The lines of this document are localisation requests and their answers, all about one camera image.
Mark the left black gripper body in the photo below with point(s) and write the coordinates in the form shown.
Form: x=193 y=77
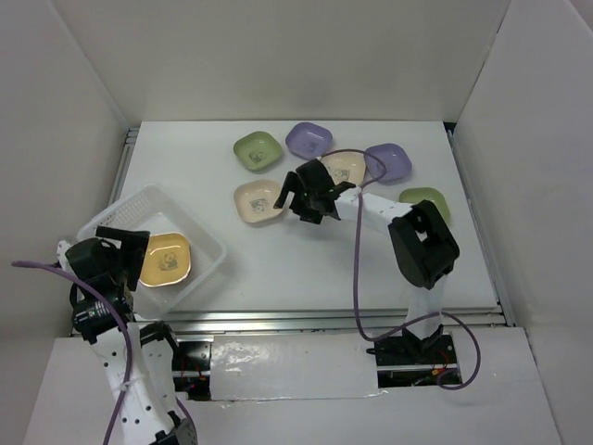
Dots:
x=129 y=257

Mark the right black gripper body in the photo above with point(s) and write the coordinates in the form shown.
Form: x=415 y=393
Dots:
x=305 y=205

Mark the yellow plate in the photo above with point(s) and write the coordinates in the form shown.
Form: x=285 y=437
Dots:
x=167 y=260

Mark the white plastic bin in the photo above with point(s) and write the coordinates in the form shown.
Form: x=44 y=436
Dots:
x=154 y=210

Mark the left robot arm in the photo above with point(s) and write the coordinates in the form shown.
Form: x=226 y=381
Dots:
x=137 y=361

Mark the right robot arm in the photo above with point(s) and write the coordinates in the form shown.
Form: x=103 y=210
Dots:
x=424 y=248

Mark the cream plate left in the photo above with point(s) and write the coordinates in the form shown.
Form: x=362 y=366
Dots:
x=254 y=201

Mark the cream plate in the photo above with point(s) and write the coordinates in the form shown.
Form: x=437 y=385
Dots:
x=254 y=201
x=345 y=166

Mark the cream plate right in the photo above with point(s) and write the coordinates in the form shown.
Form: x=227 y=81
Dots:
x=345 y=166

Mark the purple plate back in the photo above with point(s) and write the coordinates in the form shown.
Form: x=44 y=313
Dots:
x=308 y=140

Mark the purple plate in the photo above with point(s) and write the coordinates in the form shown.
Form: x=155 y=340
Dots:
x=388 y=162
x=308 y=140

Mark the green plate left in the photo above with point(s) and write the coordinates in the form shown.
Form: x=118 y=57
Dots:
x=258 y=151

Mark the green plate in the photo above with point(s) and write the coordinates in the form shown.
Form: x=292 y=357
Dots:
x=417 y=194
x=258 y=151

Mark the purple plate right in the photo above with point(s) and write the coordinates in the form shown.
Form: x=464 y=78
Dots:
x=388 y=162

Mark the green plate right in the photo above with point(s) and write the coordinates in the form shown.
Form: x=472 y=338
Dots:
x=417 y=194

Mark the white cover panel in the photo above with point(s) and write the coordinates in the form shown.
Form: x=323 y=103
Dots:
x=292 y=367

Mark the aluminium rail frame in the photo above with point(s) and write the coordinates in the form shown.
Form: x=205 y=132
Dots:
x=288 y=275

